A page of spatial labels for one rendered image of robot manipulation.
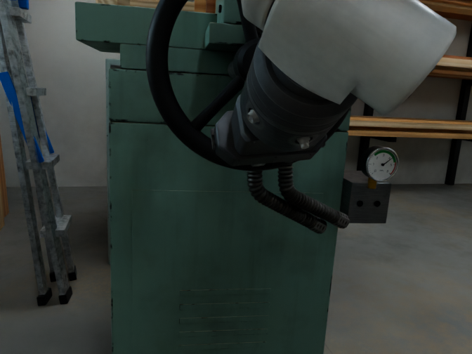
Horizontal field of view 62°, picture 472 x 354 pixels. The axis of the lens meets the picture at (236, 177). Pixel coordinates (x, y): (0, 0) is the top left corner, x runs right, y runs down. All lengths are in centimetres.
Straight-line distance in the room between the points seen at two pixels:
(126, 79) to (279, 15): 49
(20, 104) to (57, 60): 176
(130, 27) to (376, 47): 53
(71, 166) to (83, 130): 29
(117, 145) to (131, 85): 11
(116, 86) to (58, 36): 249
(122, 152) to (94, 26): 21
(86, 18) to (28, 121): 75
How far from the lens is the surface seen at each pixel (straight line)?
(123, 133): 72
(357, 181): 78
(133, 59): 71
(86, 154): 320
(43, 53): 320
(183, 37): 71
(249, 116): 33
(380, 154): 74
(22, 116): 144
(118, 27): 72
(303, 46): 26
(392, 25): 25
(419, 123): 345
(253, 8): 27
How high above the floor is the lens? 77
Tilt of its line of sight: 12 degrees down
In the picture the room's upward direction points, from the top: 3 degrees clockwise
